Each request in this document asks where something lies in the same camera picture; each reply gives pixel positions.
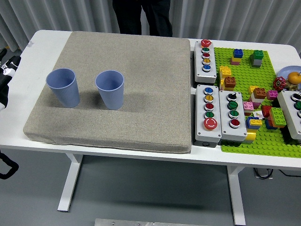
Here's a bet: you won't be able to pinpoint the grey-brown fabric mat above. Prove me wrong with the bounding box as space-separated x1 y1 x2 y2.
23 31 192 154

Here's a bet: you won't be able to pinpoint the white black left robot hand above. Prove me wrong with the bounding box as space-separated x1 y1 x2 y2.
0 48 20 111

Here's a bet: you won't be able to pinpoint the orange-brown toy brick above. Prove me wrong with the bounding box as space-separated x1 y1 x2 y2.
253 87 267 99

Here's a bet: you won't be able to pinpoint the blue ribbed plastic cup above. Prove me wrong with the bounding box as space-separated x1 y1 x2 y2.
95 70 125 110
46 68 80 109

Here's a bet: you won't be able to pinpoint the grey box large red button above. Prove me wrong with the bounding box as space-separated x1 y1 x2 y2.
195 84 223 148

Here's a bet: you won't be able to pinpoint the brown toy brick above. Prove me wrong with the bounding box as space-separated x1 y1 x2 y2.
223 76 237 89

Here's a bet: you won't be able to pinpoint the green studded baseplate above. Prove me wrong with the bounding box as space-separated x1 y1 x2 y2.
213 47 301 158

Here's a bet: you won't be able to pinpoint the pale blue plate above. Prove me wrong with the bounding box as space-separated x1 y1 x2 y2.
278 65 301 81

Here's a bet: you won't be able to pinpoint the white table leg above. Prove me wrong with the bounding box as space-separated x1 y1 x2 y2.
227 165 246 226
57 153 83 212

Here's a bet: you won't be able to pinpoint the dark blue toy brick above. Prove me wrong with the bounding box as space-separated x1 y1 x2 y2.
265 119 278 130

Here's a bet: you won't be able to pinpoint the grey button box black buttons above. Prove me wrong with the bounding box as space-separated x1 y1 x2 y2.
277 90 301 141

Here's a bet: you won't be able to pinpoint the grey metal floor plate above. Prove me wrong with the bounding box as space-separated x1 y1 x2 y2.
94 218 180 226

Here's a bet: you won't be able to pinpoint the large green toy brick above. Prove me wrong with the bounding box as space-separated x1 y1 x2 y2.
269 107 287 128

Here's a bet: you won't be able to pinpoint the grey pleated curtain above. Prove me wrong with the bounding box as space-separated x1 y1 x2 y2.
0 0 301 54

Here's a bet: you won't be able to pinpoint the red valve handwheel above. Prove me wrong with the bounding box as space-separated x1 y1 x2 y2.
272 77 286 91

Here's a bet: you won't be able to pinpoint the grey box with selector switch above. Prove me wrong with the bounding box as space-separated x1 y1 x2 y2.
218 89 248 142

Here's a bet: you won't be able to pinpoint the orange fruit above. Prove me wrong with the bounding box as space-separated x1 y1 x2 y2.
288 72 301 84

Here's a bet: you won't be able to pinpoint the grey five-button control box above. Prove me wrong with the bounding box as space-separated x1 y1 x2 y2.
193 39 217 84

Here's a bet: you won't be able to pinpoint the magenta toy brick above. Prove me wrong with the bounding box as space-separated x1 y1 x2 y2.
266 89 279 101

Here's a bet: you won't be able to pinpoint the black power cable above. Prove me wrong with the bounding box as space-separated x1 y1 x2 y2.
279 169 301 177

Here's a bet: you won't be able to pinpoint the red toy brick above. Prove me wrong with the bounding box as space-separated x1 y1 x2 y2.
261 105 273 118

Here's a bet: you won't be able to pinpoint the translucent yellow toy brick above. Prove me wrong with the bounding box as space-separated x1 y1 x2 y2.
244 130 257 145

